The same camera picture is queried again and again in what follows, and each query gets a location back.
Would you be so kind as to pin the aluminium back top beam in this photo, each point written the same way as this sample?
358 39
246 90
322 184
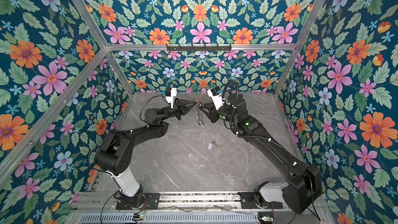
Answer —
260 47

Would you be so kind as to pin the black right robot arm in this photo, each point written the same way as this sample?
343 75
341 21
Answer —
303 183

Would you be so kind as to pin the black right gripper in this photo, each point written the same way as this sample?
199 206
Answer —
213 113

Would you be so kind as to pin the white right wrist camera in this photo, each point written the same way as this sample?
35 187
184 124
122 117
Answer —
216 96

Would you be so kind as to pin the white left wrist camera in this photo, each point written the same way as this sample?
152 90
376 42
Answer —
170 95

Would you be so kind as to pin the aluminium left top beam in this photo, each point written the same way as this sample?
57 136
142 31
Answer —
23 148

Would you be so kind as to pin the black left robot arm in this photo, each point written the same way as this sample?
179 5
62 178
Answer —
115 153

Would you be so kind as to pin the purple tag key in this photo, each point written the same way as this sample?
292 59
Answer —
211 145

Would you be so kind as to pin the aluminium beam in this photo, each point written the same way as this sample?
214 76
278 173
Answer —
23 148
260 47

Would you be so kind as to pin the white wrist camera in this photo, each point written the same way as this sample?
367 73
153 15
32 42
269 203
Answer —
216 96
170 95

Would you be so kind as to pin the black hook rail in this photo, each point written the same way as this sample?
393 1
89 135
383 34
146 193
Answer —
204 47

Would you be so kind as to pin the white perforated cable duct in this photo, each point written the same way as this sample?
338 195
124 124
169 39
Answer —
170 218

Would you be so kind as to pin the aluminium back right post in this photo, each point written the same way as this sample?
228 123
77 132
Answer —
304 33

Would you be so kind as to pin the aluminium post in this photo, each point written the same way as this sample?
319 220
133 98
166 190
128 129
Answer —
103 45
304 33

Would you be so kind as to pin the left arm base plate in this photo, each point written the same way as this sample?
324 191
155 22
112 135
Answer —
140 201

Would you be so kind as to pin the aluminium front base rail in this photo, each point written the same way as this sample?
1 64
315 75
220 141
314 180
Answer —
184 201

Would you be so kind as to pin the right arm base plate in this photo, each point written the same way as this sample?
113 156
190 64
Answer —
251 200

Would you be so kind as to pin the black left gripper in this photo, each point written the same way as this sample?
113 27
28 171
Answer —
185 103

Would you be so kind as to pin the aluminium back left post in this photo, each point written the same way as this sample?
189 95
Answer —
103 45

